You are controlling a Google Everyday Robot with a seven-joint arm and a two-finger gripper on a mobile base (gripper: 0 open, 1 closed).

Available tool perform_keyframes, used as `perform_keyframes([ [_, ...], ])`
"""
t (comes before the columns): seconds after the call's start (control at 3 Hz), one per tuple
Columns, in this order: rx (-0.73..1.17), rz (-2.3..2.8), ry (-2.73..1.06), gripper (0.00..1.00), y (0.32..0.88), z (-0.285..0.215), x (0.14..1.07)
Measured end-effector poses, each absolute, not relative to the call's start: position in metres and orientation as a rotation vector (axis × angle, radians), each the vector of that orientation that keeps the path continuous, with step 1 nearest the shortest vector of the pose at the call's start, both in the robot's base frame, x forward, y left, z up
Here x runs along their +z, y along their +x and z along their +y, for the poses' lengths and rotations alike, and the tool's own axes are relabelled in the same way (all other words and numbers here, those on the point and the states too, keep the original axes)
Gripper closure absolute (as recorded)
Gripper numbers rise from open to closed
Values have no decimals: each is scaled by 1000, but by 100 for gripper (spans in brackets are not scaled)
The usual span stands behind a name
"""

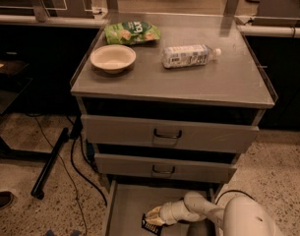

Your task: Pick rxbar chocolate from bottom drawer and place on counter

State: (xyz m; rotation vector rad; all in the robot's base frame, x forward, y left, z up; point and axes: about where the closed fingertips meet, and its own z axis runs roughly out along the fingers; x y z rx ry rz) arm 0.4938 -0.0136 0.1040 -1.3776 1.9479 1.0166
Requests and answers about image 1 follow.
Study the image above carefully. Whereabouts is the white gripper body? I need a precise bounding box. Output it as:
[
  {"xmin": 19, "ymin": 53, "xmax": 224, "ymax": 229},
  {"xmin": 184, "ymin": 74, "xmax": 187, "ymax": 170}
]
[{"xmin": 158, "ymin": 201, "xmax": 207, "ymax": 225}]

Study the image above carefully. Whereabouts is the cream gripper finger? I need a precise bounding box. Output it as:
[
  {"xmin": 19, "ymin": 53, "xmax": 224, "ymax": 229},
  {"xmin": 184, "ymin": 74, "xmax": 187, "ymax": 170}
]
[
  {"xmin": 146, "ymin": 206, "xmax": 161, "ymax": 216},
  {"xmin": 146, "ymin": 216, "xmax": 165, "ymax": 226}
]

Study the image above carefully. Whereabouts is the black rxbar chocolate wrapper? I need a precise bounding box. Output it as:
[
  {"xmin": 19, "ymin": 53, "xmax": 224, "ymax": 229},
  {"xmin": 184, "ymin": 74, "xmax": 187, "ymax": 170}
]
[{"xmin": 142, "ymin": 214, "xmax": 162, "ymax": 236}]

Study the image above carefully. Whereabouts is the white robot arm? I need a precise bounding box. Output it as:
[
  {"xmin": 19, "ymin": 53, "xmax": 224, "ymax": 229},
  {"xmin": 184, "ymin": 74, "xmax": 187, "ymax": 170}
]
[{"xmin": 144, "ymin": 191, "xmax": 284, "ymax": 236}]

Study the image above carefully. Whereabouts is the grey bottom drawer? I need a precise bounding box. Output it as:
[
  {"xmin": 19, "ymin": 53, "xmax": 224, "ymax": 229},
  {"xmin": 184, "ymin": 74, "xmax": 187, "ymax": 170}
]
[{"xmin": 101, "ymin": 179, "xmax": 219, "ymax": 236}]

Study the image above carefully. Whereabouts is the grey drawer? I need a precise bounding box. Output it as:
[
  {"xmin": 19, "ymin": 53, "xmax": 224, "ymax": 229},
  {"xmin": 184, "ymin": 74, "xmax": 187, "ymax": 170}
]
[
  {"xmin": 101, "ymin": 179, "xmax": 219, "ymax": 236},
  {"xmin": 82, "ymin": 115, "xmax": 259, "ymax": 153},
  {"xmin": 95, "ymin": 153, "xmax": 236, "ymax": 183}
]

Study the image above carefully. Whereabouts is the grey middle drawer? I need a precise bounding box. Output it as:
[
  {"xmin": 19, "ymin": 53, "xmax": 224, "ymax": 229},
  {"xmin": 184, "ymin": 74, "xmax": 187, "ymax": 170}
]
[{"xmin": 95, "ymin": 153, "xmax": 236, "ymax": 183}]

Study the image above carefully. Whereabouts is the grey top drawer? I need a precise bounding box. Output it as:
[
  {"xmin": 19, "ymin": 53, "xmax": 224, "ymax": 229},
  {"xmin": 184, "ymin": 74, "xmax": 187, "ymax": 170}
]
[{"xmin": 82, "ymin": 115, "xmax": 259, "ymax": 153}]

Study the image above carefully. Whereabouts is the grey metal drawer cabinet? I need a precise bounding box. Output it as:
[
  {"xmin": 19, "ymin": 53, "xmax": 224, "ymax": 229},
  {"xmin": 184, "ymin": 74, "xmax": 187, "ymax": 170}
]
[{"xmin": 70, "ymin": 12, "xmax": 279, "ymax": 236}]

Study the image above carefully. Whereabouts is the dark shoe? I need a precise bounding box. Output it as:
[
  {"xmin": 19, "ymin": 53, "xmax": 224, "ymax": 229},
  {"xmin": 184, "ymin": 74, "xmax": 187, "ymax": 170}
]
[{"xmin": 0, "ymin": 191, "xmax": 14, "ymax": 209}]

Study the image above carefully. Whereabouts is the clear plastic water bottle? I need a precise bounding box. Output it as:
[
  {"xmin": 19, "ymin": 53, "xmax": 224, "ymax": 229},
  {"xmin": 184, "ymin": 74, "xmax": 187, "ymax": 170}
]
[{"xmin": 161, "ymin": 44, "xmax": 221, "ymax": 69}]

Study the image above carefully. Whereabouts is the white paper bowl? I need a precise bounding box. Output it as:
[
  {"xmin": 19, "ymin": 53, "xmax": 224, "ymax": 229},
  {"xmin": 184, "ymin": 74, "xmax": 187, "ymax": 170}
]
[{"xmin": 90, "ymin": 44, "xmax": 136, "ymax": 74}]

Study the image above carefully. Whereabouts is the green snack bag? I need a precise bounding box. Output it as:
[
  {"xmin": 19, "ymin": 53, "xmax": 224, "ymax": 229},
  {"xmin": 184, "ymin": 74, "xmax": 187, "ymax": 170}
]
[{"xmin": 104, "ymin": 22, "xmax": 160, "ymax": 45}]

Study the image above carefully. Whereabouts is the dark side table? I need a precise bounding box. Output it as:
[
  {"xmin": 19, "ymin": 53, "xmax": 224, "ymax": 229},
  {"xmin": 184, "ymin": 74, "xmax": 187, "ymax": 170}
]
[{"xmin": 0, "ymin": 52, "xmax": 31, "ymax": 115}]

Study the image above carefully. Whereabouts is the black cable loop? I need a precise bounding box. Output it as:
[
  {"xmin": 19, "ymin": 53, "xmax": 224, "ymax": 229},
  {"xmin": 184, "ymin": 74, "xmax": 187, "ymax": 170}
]
[{"xmin": 214, "ymin": 189, "xmax": 256, "ymax": 205}]

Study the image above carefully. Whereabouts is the black floor cable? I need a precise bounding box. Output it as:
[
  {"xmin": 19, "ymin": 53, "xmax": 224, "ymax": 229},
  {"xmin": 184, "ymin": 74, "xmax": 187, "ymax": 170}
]
[{"xmin": 25, "ymin": 113, "xmax": 108, "ymax": 236}]

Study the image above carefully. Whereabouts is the black table leg frame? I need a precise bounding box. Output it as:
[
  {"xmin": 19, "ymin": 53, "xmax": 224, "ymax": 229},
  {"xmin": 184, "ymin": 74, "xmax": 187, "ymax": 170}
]
[{"xmin": 0, "ymin": 128, "xmax": 69, "ymax": 200}]

